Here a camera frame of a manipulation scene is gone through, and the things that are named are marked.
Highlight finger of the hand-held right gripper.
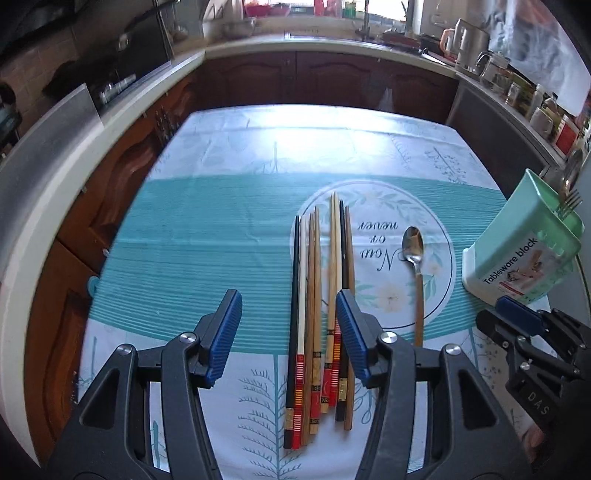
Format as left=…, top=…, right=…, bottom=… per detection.
left=475, top=309, right=580, bottom=432
left=496, top=296, right=591, bottom=365

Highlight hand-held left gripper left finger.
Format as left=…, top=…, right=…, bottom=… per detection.
left=46, top=290, right=243, bottom=480

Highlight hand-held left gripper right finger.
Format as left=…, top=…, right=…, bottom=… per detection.
left=335, top=290, right=532, bottom=480

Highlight dark brown wooden chopstick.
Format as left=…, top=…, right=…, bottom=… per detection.
left=301, top=213, right=315, bottom=448
left=344, top=206, right=355, bottom=431

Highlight black chopstick gold band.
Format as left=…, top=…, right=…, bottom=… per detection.
left=335, top=201, right=349, bottom=422
left=283, top=215, right=302, bottom=449

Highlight mint green utensil holder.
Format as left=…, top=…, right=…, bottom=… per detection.
left=462, top=168, right=583, bottom=306

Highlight silver spoon gold handle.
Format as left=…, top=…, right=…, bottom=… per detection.
left=401, top=225, right=426, bottom=348

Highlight teal and white tablecloth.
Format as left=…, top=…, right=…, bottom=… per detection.
left=78, top=105, right=555, bottom=476

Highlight grey appliance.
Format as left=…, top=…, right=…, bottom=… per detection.
left=445, top=76, right=564, bottom=185

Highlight row of condiment jars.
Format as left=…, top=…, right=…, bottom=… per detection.
left=503, top=74, right=591, bottom=158

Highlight glass teapot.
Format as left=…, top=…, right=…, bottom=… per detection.
left=475, top=50, right=513, bottom=93

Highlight stainless steel panel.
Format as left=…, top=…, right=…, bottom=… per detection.
left=0, top=83, right=102, bottom=278

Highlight gas stove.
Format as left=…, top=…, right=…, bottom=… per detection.
left=90, top=60, right=171, bottom=112

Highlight hanging plastic bag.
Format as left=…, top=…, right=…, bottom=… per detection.
left=489, top=0, right=591, bottom=116

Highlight silver electric kettle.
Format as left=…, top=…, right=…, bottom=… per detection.
left=440, top=18, right=490, bottom=70

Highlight stack of dishes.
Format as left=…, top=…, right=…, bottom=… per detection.
left=381, top=30, right=423, bottom=49

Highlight kitchen sink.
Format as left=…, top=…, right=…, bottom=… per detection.
left=283, top=28, right=361, bottom=40

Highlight black wok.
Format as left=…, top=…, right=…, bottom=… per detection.
left=44, top=60, right=93, bottom=97

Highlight black stove splash guard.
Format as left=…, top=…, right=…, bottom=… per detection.
left=69, top=9, right=174, bottom=88

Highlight steel bowl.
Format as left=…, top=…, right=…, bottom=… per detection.
left=224, top=17, right=257, bottom=38

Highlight kitchen faucet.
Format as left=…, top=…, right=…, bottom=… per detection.
left=355, top=0, right=375, bottom=38

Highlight black range hood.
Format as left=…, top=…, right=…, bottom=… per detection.
left=0, top=0, right=153, bottom=65

